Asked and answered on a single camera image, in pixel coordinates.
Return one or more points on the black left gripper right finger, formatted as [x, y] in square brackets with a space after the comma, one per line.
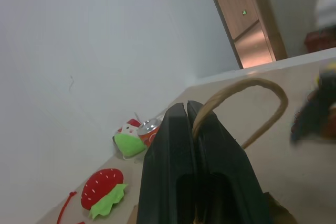
[225, 171]

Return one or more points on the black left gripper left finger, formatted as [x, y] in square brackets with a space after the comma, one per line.
[168, 155]

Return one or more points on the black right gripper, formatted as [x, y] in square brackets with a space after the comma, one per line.
[315, 113]

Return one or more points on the brown paper bag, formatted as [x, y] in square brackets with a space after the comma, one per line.
[265, 119]

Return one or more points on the orange soda can plush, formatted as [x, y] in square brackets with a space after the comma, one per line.
[149, 133]

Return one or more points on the green and red plush toy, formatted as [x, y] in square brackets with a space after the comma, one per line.
[128, 140]

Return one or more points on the red strawberry plush toy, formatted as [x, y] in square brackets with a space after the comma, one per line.
[101, 186]

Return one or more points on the red box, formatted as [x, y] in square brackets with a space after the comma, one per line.
[320, 41]

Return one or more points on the wooden door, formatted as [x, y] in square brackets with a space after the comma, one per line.
[246, 16]

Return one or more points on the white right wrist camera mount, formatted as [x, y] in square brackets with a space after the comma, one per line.
[325, 9]

